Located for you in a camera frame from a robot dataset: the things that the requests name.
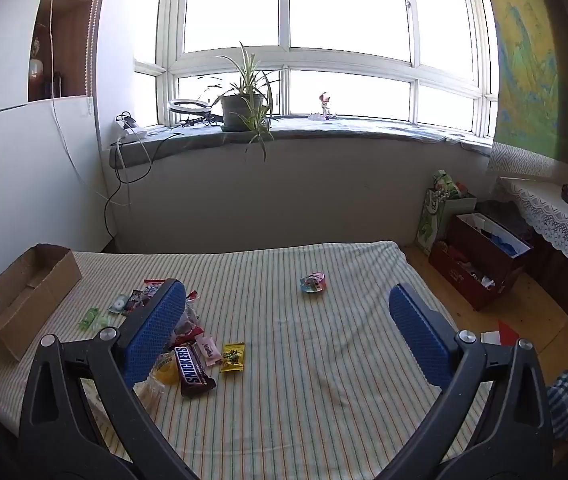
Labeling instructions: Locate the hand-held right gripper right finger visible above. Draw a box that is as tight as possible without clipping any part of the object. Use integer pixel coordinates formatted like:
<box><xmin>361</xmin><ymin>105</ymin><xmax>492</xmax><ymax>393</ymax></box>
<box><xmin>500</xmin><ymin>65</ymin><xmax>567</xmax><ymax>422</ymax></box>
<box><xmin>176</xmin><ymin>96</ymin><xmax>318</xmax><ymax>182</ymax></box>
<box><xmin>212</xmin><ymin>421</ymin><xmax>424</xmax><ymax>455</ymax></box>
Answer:
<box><xmin>371</xmin><ymin>282</ymin><xmax>555</xmax><ymax>480</ymax></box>

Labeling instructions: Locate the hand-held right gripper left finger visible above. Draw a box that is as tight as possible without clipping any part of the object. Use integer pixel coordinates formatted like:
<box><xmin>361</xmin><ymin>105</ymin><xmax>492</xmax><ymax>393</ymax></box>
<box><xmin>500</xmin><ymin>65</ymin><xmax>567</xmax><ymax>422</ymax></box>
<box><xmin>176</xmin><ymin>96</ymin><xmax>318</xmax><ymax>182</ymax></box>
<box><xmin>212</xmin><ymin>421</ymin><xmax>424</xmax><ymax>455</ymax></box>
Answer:
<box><xmin>18</xmin><ymin>278</ymin><xmax>199</xmax><ymax>480</ymax></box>

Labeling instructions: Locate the clear packet with red snack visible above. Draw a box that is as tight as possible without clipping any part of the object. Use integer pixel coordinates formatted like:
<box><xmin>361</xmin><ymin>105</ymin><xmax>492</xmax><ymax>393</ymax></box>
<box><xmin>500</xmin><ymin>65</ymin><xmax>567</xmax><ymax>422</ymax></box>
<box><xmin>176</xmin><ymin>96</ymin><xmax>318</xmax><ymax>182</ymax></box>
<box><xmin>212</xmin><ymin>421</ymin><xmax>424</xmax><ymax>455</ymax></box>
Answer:
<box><xmin>171</xmin><ymin>305</ymin><xmax>205</xmax><ymax>348</ymax></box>

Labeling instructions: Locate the dark snack packet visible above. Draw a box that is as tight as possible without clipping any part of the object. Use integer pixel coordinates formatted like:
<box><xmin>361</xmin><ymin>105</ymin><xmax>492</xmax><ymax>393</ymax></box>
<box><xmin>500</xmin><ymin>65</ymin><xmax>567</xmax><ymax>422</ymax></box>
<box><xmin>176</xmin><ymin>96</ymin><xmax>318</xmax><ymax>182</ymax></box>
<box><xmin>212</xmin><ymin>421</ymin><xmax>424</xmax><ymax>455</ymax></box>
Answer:
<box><xmin>122</xmin><ymin>289</ymin><xmax>153</xmax><ymax>316</ymax></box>

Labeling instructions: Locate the brown chocolate bar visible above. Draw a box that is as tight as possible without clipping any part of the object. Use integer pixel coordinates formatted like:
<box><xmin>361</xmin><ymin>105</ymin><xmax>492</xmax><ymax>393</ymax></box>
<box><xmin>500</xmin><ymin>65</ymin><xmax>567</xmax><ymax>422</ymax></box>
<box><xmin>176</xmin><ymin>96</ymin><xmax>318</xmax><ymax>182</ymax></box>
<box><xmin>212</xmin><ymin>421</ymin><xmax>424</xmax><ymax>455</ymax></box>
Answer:
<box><xmin>174</xmin><ymin>342</ymin><xmax>217</xmax><ymax>398</ymax></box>

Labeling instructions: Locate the pink snack packet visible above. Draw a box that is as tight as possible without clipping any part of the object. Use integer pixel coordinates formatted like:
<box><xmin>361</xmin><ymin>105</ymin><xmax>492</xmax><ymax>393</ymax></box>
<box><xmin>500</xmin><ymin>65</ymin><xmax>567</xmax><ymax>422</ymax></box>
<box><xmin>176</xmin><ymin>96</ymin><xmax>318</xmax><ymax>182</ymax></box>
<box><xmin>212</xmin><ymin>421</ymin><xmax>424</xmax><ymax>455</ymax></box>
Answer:
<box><xmin>196</xmin><ymin>334</ymin><xmax>222</xmax><ymax>367</ymax></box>

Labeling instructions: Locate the clear bread package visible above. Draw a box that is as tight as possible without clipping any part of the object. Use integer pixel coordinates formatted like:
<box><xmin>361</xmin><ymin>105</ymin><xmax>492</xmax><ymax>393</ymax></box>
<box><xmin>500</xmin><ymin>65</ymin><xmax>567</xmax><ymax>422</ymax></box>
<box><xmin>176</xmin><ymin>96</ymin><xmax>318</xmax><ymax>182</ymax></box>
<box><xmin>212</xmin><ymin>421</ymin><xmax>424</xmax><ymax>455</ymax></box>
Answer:
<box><xmin>132</xmin><ymin>377</ymin><xmax>167</xmax><ymax>413</ymax></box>

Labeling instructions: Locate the yellow snack packet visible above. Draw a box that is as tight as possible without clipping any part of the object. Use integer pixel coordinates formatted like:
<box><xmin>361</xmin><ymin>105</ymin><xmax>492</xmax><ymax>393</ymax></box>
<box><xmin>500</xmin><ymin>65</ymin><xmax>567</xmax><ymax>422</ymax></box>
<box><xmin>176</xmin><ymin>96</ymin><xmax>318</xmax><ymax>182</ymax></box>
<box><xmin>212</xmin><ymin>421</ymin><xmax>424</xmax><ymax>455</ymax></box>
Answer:
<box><xmin>220</xmin><ymin>342</ymin><xmax>246</xmax><ymax>373</ymax></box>

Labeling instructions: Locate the colourful round snack packet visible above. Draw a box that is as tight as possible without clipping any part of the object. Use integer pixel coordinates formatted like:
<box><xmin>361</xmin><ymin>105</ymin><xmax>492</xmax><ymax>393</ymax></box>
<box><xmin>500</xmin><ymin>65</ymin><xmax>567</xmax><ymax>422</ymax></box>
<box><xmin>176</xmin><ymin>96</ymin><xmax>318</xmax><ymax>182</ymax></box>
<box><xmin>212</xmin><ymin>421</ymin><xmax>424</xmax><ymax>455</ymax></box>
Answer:
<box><xmin>300</xmin><ymin>271</ymin><xmax>329</xmax><ymax>297</ymax></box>

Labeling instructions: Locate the red cardboard box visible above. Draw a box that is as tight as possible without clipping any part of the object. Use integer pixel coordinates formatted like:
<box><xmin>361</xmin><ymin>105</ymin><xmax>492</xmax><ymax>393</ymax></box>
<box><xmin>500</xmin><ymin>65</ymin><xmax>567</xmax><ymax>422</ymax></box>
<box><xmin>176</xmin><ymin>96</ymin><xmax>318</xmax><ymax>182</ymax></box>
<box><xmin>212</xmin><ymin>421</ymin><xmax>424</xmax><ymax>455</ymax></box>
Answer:
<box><xmin>428</xmin><ymin>213</ymin><xmax>535</xmax><ymax>311</ymax></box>

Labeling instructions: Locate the red and white paper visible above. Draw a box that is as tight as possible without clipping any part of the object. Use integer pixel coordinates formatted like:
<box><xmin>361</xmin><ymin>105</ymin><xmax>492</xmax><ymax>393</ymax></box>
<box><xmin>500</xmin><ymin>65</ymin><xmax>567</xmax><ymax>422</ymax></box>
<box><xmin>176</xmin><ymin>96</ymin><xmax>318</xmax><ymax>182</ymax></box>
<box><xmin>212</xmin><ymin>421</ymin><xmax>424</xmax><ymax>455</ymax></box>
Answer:
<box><xmin>481</xmin><ymin>319</ymin><xmax>521</xmax><ymax>347</ymax></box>

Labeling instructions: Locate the green gift bag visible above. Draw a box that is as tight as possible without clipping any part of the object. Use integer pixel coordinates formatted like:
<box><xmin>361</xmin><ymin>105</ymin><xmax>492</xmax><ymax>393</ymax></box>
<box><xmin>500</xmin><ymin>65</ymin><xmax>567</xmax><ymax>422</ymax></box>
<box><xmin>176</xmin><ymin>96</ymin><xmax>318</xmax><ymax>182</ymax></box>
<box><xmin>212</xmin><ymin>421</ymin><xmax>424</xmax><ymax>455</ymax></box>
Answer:
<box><xmin>416</xmin><ymin>169</ymin><xmax>478</xmax><ymax>256</ymax></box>

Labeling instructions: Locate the striped bed sheet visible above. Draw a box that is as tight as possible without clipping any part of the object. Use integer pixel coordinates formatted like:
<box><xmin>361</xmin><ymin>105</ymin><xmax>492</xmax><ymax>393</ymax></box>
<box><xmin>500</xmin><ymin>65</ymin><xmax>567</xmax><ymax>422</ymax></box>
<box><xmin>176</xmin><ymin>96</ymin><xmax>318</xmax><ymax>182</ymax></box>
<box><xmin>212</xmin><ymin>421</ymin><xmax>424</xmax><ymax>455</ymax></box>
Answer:
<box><xmin>0</xmin><ymin>241</ymin><xmax>496</xmax><ymax>480</ymax></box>

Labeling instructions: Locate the white wardrobe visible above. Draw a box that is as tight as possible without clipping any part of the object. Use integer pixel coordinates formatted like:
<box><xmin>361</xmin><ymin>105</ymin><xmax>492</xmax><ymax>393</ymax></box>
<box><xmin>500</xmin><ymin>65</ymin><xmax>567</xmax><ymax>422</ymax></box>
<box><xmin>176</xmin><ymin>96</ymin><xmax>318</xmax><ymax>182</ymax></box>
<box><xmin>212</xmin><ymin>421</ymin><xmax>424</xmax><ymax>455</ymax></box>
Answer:
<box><xmin>0</xmin><ymin>0</ymin><xmax>107</xmax><ymax>306</ymax></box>

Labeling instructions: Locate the blue checkered cloth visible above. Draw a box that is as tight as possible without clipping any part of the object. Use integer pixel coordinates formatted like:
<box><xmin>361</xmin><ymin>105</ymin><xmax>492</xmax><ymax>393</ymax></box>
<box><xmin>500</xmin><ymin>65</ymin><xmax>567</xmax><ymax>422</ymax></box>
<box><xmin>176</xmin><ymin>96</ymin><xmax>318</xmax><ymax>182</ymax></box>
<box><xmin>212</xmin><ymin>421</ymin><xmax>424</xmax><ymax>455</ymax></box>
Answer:
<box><xmin>546</xmin><ymin>370</ymin><xmax>568</xmax><ymax>442</ymax></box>

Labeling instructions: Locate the white lace tablecloth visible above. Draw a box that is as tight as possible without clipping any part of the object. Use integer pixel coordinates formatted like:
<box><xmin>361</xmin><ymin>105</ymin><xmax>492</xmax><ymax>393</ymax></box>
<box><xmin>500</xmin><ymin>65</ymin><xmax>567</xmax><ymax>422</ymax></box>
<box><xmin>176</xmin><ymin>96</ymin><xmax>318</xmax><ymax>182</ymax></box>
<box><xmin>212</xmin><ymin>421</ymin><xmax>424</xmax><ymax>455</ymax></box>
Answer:
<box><xmin>493</xmin><ymin>176</ymin><xmax>568</xmax><ymax>309</ymax></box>

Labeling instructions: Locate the white power strip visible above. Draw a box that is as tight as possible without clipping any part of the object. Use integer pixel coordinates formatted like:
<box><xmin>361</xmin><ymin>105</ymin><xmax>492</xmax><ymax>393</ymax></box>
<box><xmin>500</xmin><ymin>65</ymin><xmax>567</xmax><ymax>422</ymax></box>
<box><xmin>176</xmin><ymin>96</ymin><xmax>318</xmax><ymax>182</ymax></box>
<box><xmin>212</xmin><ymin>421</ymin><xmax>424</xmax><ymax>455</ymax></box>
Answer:
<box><xmin>116</xmin><ymin>115</ymin><xmax>148</xmax><ymax>139</ymax></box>

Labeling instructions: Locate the grey windowsill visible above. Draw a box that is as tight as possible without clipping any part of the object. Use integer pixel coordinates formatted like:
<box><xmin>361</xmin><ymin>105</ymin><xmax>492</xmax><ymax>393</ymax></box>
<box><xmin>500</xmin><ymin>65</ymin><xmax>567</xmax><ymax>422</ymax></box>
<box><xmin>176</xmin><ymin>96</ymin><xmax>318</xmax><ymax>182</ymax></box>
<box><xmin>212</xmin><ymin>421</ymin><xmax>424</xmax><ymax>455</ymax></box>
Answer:
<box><xmin>110</xmin><ymin>116</ymin><xmax>496</xmax><ymax>168</ymax></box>

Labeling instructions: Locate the potted spider plant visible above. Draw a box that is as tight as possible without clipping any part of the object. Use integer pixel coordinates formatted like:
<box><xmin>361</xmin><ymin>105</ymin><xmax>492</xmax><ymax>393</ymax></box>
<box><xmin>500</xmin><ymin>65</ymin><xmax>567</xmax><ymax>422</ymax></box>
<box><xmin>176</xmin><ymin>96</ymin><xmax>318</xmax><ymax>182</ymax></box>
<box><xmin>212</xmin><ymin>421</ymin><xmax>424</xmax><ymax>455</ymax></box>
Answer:
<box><xmin>199</xmin><ymin>42</ymin><xmax>283</xmax><ymax>162</ymax></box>

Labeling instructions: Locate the small figurine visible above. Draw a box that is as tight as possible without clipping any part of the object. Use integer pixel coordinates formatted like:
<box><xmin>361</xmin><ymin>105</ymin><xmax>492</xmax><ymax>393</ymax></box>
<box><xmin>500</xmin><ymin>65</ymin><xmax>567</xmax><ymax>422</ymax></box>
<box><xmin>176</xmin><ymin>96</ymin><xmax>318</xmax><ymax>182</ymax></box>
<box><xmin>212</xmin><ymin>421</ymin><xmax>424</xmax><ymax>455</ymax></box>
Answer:
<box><xmin>309</xmin><ymin>92</ymin><xmax>339</xmax><ymax>121</ymax></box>

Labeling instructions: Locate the wooden bookshelf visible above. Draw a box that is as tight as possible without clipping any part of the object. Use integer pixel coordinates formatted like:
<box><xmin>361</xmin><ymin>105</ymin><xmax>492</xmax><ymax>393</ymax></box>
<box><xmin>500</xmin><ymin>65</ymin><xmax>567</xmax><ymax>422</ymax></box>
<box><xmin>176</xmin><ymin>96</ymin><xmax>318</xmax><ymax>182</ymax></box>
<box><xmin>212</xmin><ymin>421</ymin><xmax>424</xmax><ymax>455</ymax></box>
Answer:
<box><xmin>28</xmin><ymin>0</ymin><xmax>110</xmax><ymax>103</ymax></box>

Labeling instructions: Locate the black cable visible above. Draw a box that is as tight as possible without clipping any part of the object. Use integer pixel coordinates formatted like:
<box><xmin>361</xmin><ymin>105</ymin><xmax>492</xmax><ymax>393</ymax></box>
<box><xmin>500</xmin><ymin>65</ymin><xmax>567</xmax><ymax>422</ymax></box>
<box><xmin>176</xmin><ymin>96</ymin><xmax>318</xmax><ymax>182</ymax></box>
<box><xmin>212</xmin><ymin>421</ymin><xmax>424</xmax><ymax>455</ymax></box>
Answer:
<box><xmin>102</xmin><ymin>125</ymin><xmax>185</xmax><ymax>254</ymax></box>

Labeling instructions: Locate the ring light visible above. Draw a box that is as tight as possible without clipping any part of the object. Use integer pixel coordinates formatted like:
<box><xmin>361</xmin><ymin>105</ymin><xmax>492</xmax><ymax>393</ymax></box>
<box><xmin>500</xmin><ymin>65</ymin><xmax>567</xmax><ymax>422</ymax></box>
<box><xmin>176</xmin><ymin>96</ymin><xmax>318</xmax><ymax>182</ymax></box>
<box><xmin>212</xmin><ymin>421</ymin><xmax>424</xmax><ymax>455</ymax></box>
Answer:
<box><xmin>167</xmin><ymin>98</ymin><xmax>225</xmax><ymax>125</ymax></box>

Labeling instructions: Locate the white cable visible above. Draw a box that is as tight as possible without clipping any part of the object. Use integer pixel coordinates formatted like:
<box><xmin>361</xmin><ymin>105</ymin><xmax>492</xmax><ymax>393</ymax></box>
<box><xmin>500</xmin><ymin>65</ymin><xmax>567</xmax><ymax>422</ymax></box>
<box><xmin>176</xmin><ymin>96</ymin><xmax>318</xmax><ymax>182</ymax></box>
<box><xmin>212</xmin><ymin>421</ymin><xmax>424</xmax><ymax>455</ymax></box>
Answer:
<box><xmin>46</xmin><ymin>0</ymin><xmax>134</xmax><ymax>207</ymax></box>

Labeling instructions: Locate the wall poster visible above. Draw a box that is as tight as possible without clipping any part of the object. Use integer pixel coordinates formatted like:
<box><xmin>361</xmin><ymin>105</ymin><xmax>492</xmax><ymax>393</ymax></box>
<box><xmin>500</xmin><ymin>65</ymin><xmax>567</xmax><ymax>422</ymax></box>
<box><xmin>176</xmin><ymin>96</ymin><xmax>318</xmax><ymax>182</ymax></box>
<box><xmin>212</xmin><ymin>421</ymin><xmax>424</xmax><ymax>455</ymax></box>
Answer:
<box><xmin>479</xmin><ymin>0</ymin><xmax>568</xmax><ymax>167</ymax></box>

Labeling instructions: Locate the white window frame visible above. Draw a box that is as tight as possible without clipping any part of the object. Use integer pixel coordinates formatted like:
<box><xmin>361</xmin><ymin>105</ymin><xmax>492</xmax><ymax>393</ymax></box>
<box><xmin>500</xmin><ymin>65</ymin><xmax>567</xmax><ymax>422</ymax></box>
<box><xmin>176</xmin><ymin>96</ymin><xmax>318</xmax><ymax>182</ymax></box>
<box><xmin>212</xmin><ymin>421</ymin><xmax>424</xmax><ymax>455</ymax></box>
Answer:
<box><xmin>134</xmin><ymin>0</ymin><xmax>500</xmax><ymax>140</ymax></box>

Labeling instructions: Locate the white beaded cord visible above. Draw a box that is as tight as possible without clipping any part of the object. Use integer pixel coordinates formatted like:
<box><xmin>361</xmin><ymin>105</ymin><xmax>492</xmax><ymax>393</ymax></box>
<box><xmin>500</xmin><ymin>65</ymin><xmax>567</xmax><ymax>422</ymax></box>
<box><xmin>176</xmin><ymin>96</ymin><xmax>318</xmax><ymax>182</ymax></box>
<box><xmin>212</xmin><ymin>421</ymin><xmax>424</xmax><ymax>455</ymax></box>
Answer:
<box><xmin>85</xmin><ymin>0</ymin><xmax>103</xmax><ymax>97</ymax></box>

